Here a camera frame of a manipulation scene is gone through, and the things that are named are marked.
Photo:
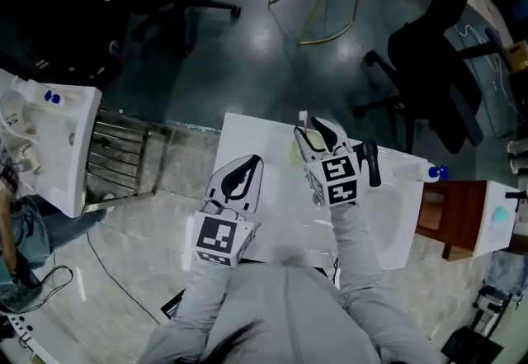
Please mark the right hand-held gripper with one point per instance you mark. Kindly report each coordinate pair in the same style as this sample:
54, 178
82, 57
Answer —
336, 178

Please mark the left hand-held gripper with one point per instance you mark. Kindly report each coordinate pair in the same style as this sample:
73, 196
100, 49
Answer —
214, 234

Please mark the translucent yellow cup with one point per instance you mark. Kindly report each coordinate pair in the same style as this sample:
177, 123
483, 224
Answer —
315, 144

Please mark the person's left forearm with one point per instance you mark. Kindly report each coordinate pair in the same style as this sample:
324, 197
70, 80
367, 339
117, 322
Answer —
206, 296

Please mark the person's right forearm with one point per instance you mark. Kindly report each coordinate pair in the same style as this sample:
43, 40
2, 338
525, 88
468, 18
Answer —
363, 271

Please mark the white sink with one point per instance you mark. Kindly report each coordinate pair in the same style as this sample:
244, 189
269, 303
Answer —
272, 164

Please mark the black sink faucet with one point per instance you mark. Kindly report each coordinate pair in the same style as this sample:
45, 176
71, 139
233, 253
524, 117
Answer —
371, 160

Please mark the white bottle with blue pump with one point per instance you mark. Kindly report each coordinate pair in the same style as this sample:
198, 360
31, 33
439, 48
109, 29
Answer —
427, 172

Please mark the metal rack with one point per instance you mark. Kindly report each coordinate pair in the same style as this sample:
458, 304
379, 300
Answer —
123, 156

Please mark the black flat device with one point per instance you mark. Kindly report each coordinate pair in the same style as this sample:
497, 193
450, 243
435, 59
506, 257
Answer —
173, 304

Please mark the person's grey torso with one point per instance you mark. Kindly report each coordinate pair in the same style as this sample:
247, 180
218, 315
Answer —
288, 313

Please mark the brown wooden cabinet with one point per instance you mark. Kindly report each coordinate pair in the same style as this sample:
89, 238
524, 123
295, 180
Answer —
453, 209

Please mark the white sink table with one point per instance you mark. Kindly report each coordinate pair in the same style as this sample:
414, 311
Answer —
53, 156

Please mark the small white basin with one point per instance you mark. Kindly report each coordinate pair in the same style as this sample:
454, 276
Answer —
486, 238

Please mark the teal round object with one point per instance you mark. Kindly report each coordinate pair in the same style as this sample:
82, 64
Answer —
501, 218

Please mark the small black faucet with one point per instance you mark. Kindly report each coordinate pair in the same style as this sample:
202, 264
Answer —
517, 197

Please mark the cardboard box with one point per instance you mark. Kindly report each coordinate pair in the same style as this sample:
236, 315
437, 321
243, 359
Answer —
517, 57

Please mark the black equipment stand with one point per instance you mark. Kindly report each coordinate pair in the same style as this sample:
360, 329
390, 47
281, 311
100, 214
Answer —
486, 325

